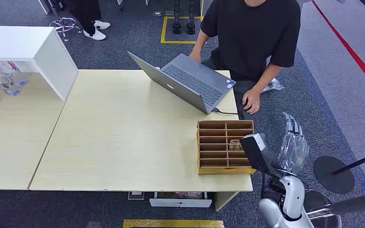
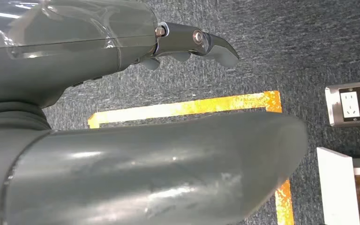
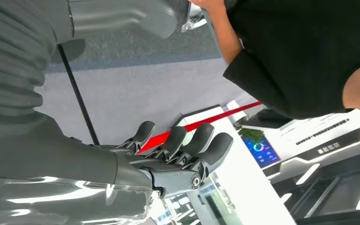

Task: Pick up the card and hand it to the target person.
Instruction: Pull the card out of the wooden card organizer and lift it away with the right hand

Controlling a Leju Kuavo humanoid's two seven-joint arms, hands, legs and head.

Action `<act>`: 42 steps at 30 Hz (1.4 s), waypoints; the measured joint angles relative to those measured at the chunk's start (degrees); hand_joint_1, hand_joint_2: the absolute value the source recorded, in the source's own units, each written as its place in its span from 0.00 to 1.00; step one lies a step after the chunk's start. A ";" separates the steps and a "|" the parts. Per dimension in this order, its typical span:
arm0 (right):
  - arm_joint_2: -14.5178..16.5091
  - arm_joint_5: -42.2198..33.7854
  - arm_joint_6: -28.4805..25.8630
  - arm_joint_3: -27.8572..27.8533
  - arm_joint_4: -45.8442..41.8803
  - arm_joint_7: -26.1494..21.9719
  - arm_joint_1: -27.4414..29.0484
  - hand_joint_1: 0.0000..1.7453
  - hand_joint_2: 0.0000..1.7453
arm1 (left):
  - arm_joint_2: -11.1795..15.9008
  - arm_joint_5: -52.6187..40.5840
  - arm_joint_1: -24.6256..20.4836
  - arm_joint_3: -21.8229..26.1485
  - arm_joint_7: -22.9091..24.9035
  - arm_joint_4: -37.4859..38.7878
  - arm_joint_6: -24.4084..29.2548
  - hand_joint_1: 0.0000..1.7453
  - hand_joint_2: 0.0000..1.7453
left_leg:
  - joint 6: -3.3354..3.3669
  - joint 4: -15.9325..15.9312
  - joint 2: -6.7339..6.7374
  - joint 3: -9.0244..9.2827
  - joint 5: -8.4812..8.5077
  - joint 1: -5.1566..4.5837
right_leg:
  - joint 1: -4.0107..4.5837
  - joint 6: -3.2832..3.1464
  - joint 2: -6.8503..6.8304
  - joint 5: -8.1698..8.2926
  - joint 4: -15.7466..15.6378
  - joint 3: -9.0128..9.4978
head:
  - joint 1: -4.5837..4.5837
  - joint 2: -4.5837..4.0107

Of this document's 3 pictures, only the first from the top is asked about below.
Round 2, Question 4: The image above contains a black stand pole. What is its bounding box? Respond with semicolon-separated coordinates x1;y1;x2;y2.
331;149;365;176

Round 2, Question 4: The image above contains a chrome round stand base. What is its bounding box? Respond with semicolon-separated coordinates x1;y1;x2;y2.
302;189;343;228

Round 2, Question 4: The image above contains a socket box under desk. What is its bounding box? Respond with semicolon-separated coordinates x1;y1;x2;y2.
127;191;145;201

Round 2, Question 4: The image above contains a black round stand base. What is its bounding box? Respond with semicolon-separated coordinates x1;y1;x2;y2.
313;155;355;195

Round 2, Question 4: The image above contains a chair wheel base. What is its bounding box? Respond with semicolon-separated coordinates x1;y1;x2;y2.
49;17;83;42

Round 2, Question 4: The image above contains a grey laptop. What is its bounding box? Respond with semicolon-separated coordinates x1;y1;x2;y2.
127;51;237;115

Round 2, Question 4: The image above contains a standing person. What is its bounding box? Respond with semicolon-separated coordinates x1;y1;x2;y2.
67;0;111;41

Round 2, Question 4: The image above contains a clear plastic bag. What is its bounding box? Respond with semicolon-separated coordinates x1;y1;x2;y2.
261;78;285;94

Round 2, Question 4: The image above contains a white shelf unit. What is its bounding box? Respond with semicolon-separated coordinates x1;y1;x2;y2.
0;26;79;101

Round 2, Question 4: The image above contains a yellow floor tape strip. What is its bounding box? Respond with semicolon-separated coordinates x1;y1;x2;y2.
123;219;225;228

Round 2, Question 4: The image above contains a black laptop cable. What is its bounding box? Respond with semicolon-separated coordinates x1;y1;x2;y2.
212;107;243;116

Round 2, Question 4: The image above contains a white desk drawer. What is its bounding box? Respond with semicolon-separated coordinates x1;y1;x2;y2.
149;191;213;209

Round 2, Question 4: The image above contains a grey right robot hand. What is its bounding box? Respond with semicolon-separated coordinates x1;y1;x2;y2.
278;112;310;176

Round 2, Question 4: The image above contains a black robot leg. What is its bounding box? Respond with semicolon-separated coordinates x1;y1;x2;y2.
186;0;196;36
173;0;182;35

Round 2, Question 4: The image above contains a dark grey stand pole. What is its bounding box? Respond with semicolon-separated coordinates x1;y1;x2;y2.
306;190;365;220

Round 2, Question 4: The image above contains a wooden slotted card organizer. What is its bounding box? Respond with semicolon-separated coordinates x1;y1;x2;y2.
196;120;257;176

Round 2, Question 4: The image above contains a seated person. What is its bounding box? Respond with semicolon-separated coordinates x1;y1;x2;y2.
189;0;302;121

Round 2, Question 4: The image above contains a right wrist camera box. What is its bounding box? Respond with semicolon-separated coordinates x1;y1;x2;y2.
240;133;270;173

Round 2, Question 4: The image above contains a brown card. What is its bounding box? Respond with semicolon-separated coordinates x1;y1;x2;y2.
229;140;243;152

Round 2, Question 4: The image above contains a person's left hand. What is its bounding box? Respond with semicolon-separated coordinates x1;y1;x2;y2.
241;88;261;115

